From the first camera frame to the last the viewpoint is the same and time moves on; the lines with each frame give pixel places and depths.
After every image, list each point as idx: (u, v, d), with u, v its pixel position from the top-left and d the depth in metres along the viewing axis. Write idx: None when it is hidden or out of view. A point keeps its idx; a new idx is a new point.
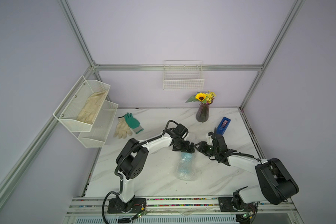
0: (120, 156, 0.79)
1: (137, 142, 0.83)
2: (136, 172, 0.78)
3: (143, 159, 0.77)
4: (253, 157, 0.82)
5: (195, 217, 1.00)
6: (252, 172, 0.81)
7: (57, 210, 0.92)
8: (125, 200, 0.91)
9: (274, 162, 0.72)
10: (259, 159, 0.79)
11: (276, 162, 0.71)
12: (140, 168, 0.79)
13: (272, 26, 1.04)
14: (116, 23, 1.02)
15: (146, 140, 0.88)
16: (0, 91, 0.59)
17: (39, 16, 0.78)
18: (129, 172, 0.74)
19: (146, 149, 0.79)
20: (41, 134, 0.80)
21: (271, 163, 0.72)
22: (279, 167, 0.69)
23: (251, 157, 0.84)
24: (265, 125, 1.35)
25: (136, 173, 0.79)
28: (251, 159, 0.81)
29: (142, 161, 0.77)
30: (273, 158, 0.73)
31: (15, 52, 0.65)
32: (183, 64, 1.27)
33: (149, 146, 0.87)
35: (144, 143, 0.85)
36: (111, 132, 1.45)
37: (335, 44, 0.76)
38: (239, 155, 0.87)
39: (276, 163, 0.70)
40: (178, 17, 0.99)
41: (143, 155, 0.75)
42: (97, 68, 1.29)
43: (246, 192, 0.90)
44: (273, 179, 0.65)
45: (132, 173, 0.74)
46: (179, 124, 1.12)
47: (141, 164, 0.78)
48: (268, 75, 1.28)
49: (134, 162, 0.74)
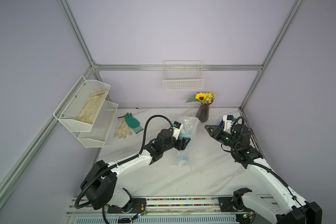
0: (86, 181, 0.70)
1: (105, 165, 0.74)
2: (102, 201, 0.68)
3: (109, 187, 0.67)
4: (287, 187, 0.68)
5: (195, 217, 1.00)
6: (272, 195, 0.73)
7: (57, 210, 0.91)
8: (121, 206, 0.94)
9: (312, 206, 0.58)
10: (295, 196, 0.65)
11: (316, 209, 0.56)
12: (107, 196, 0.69)
13: (272, 27, 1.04)
14: (116, 23, 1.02)
15: (116, 163, 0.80)
16: None
17: (39, 17, 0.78)
18: (92, 201, 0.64)
19: (114, 175, 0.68)
20: (41, 134, 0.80)
21: (307, 208, 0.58)
22: (316, 217, 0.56)
23: (283, 185, 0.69)
24: (265, 125, 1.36)
25: (103, 202, 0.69)
28: (283, 191, 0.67)
29: (109, 189, 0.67)
30: (311, 202, 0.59)
31: (15, 52, 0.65)
32: (183, 64, 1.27)
33: (119, 170, 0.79)
35: (113, 168, 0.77)
36: (111, 132, 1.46)
37: None
38: (267, 171, 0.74)
39: (315, 212, 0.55)
40: (178, 17, 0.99)
41: (108, 182, 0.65)
42: (97, 68, 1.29)
43: (251, 203, 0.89)
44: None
45: (97, 203, 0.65)
46: (159, 135, 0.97)
47: (108, 192, 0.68)
48: (268, 75, 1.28)
49: (98, 190, 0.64)
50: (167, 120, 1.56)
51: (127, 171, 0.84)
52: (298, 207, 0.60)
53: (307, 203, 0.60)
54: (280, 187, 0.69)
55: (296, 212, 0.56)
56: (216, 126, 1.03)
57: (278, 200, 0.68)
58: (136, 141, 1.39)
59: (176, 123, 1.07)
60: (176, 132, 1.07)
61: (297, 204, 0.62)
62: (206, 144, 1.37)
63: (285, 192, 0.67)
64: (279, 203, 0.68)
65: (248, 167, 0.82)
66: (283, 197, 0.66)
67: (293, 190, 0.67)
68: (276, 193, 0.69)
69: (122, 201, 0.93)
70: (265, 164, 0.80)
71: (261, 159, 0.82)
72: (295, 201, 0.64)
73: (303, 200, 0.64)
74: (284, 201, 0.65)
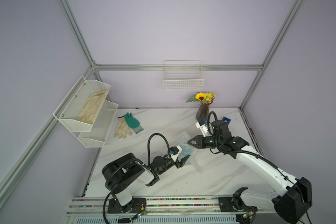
0: (113, 164, 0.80)
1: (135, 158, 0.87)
2: (121, 188, 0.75)
3: (135, 176, 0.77)
4: (277, 168, 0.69)
5: (195, 217, 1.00)
6: (264, 179, 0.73)
7: (57, 210, 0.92)
8: (122, 204, 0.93)
9: (302, 183, 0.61)
10: (285, 176, 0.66)
11: (307, 184, 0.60)
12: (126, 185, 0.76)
13: (273, 26, 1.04)
14: (116, 23, 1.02)
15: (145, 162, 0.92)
16: None
17: (39, 17, 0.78)
18: (114, 183, 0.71)
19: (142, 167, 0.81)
20: (41, 134, 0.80)
21: (299, 185, 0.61)
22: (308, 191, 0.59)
23: (275, 168, 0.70)
24: (265, 125, 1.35)
25: (120, 189, 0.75)
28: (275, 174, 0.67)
29: (134, 178, 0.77)
30: (302, 178, 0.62)
31: (15, 52, 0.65)
32: (183, 64, 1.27)
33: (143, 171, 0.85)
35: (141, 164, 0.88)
36: (111, 132, 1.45)
37: None
38: (257, 157, 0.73)
39: (307, 188, 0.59)
40: (178, 17, 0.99)
41: (138, 170, 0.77)
42: (97, 68, 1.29)
43: (250, 198, 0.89)
44: (301, 206, 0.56)
45: (117, 186, 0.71)
46: (154, 161, 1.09)
47: (130, 180, 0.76)
48: (268, 75, 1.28)
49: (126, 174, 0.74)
50: (166, 120, 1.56)
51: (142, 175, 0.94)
52: (292, 187, 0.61)
53: (298, 180, 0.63)
54: (271, 170, 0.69)
55: (291, 192, 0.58)
56: (196, 137, 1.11)
57: (271, 183, 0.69)
58: (136, 142, 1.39)
59: (174, 150, 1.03)
60: (174, 157, 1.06)
61: (290, 184, 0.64)
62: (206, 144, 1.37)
63: (276, 174, 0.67)
64: (272, 185, 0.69)
65: (237, 157, 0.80)
66: (276, 180, 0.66)
67: (283, 171, 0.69)
68: (269, 177, 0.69)
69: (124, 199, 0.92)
70: (252, 150, 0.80)
71: (247, 146, 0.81)
72: (288, 181, 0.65)
73: (293, 178, 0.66)
74: (278, 184, 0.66)
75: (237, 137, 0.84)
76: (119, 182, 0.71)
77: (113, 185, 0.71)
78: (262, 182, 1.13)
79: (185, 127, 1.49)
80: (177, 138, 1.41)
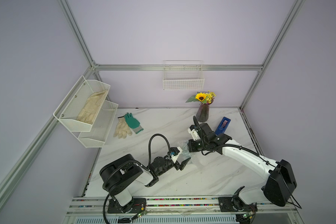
0: (112, 165, 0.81)
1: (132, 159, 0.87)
2: (119, 189, 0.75)
3: (134, 178, 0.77)
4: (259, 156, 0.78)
5: (195, 217, 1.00)
6: (251, 168, 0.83)
7: (57, 210, 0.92)
8: (122, 204, 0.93)
9: (283, 164, 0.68)
10: (267, 161, 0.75)
11: (286, 166, 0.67)
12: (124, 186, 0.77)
13: (273, 26, 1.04)
14: (116, 23, 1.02)
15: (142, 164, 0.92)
16: None
17: (39, 17, 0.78)
18: (112, 185, 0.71)
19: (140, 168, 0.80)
20: (41, 134, 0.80)
21: (281, 167, 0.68)
22: (289, 171, 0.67)
23: (257, 157, 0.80)
24: (265, 125, 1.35)
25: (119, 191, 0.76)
28: (258, 161, 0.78)
29: (132, 179, 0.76)
30: (282, 161, 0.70)
31: (15, 52, 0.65)
32: (183, 64, 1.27)
33: None
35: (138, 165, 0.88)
36: (111, 132, 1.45)
37: None
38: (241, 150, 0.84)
39: (287, 169, 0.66)
40: (178, 16, 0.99)
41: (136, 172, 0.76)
42: (97, 68, 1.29)
43: (248, 194, 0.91)
44: (283, 186, 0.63)
45: (115, 188, 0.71)
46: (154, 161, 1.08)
47: (129, 182, 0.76)
48: (268, 75, 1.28)
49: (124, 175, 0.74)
50: (166, 120, 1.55)
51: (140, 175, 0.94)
52: (274, 170, 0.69)
53: (279, 163, 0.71)
54: (255, 159, 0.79)
55: (274, 176, 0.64)
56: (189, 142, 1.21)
57: (256, 170, 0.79)
58: (136, 141, 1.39)
59: (174, 151, 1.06)
60: (174, 158, 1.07)
61: (271, 167, 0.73)
62: None
63: (259, 161, 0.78)
64: (258, 172, 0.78)
65: (223, 151, 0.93)
66: (259, 166, 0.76)
67: (264, 157, 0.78)
68: (253, 164, 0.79)
69: (124, 199, 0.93)
70: (236, 143, 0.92)
71: (230, 140, 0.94)
72: (269, 165, 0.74)
73: (274, 162, 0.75)
74: (261, 169, 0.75)
75: (220, 135, 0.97)
76: (116, 184, 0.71)
77: (111, 187, 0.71)
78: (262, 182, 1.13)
79: (185, 127, 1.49)
80: (177, 138, 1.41)
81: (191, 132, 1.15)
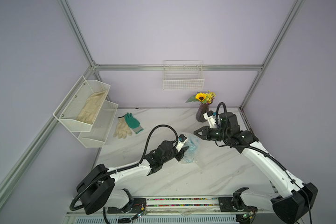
0: (82, 183, 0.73)
1: (104, 169, 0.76)
2: (98, 205, 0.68)
3: (107, 192, 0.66)
4: (285, 170, 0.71)
5: (195, 217, 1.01)
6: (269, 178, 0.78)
7: (57, 211, 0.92)
8: (118, 206, 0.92)
9: (308, 188, 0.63)
10: (293, 180, 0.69)
11: (313, 190, 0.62)
12: (103, 200, 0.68)
13: (273, 27, 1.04)
14: (116, 23, 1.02)
15: (116, 169, 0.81)
16: None
17: (39, 17, 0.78)
18: (87, 205, 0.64)
19: (111, 180, 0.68)
20: (41, 134, 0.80)
21: (304, 188, 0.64)
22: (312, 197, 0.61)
23: (283, 170, 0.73)
24: (265, 125, 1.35)
25: (100, 206, 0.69)
28: (283, 176, 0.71)
29: (106, 194, 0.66)
30: (309, 184, 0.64)
31: (15, 52, 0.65)
32: (183, 64, 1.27)
33: (118, 177, 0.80)
35: (112, 173, 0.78)
36: (111, 132, 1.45)
37: None
38: (265, 157, 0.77)
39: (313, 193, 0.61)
40: (178, 16, 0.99)
41: (105, 186, 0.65)
42: (97, 67, 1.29)
43: (250, 197, 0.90)
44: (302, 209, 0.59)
45: (91, 207, 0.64)
46: (164, 143, 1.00)
47: (105, 197, 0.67)
48: (268, 75, 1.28)
49: (94, 194, 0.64)
50: (166, 121, 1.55)
51: (125, 178, 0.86)
52: (298, 191, 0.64)
53: (304, 185, 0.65)
54: (279, 172, 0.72)
55: (296, 197, 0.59)
56: (203, 128, 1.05)
57: (275, 182, 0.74)
58: (136, 142, 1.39)
59: (182, 137, 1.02)
60: (179, 145, 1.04)
61: (295, 187, 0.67)
62: (206, 144, 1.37)
63: (283, 176, 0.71)
64: (276, 184, 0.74)
65: (244, 151, 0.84)
66: (283, 182, 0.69)
67: (291, 174, 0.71)
68: (274, 177, 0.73)
69: (120, 203, 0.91)
70: (261, 147, 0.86)
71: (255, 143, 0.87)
72: (293, 184, 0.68)
73: (300, 182, 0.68)
74: (283, 185, 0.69)
75: (246, 132, 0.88)
76: (89, 206, 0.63)
77: (86, 207, 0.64)
78: (262, 183, 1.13)
79: (185, 127, 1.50)
80: None
81: (208, 118, 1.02)
